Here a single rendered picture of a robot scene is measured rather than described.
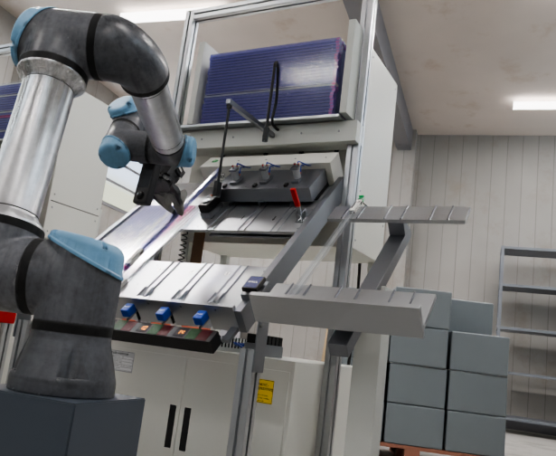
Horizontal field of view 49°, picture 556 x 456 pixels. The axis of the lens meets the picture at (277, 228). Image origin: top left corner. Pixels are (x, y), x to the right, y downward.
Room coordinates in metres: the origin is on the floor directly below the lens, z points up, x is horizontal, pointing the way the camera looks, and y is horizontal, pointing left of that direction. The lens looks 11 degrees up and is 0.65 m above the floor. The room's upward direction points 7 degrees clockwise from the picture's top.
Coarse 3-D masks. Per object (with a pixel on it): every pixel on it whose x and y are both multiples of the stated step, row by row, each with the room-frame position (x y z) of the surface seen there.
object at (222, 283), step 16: (144, 272) 1.69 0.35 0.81; (160, 272) 1.67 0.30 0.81; (176, 272) 1.65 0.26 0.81; (192, 272) 1.63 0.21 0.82; (208, 272) 1.61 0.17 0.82; (224, 272) 1.59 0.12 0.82; (240, 272) 1.57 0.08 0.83; (256, 272) 1.55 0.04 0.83; (128, 288) 1.64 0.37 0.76; (144, 288) 1.61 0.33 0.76; (160, 288) 1.60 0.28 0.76; (176, 288) 1.58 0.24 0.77; (192, 288) 1.56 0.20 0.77; (208, 288) 1.55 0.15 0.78; (224, 288) 1.53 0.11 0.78; (240, 288) 1.51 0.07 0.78
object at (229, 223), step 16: (192, 192) 2.08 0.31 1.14; (208, 192) 2.05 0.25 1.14; (224, 208) 1.91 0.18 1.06; (240, 208) 1.88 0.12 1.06; (256, 208) 1.86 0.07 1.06; (272, 208) 1.83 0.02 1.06; (288, 208) 1.80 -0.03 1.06; (192, 224) 1.87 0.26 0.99; (208, 224) 1.84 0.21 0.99; (224, 224) 1.82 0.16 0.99; (240, 224) 1.79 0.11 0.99; (256, 224) 1.77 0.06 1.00; (272, 224) 1.74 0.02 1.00; (288, 224) 1.72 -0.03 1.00
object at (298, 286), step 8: (344, 216) 1.47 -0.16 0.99; (352, 216) 1.48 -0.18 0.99; (344, 224) 1.44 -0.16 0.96; (336, 232) 1.41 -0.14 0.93; (328, 240) 1.39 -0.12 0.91; (328, 248) 1.37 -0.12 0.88; (320, 256) 1.34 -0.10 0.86; (312, 264) 1.32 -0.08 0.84; (304, 272) 1.30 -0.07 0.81; (312, 272) 1.30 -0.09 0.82; (304, 280) 1.27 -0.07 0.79; (296, 288) 1.25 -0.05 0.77
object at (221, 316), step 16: (144, 304) 1.55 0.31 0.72; (160, 304) 1.52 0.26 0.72; (176, 304) 1.49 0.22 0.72; (192, 304) 1.47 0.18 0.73; (208, 304) 1.44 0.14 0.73; (224, 304) 1.43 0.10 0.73; (144, 320) 1.59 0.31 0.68; (160, 320) 1.56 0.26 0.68; (176, 320) 1.53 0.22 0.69; (192, 320) 1.50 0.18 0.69; (208, 320) 1.48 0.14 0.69; (224, 320) 1.45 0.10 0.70
